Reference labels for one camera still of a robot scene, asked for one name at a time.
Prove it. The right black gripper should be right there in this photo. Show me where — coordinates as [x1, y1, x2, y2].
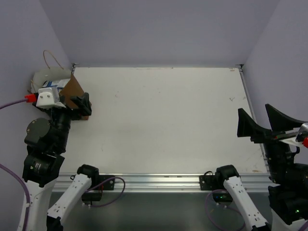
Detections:
[239, 102, 308, 185]

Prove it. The brown paper bag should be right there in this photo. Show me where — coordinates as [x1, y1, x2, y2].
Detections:
[28, 50, 92, 121]

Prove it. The blue white cookie bag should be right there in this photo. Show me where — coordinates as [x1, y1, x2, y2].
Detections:
[42, 78, 70, 90]

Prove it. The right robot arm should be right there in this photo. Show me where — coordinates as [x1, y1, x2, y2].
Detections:
[214, 104, 308, 231]

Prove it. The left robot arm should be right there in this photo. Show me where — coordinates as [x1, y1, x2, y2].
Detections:
[1, 89, 100, 231]

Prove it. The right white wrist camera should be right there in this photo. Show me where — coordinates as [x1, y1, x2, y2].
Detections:
[282, 123, 308, 148]

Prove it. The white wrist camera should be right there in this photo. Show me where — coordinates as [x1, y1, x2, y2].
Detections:
[36, 87, 60, 108]
[282, 123, 308, 148]

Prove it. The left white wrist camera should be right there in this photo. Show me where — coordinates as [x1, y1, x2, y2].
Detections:
[36, 87, 60, 108]

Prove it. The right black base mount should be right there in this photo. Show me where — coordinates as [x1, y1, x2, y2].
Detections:
[199, 171, 233, 203]

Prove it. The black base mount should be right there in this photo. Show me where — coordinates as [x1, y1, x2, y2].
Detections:
[81, 175, 115, 204]
[199, 171, 233, 203]

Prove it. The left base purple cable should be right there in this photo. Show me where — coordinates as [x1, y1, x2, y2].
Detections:
[83, 177, 126, 209]

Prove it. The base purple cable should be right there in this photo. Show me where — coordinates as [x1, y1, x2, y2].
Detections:
[83, 177, 126, 209]
[204, 191, 246, 231]

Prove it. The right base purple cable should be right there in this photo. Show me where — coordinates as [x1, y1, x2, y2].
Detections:
[204, 191, 246, 231]

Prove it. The aluminium front rail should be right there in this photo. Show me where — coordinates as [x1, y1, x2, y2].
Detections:
[51, 172, 274, 193]

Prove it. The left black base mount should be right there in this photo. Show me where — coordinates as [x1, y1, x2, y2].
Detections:
[81, 175, 115, 204]

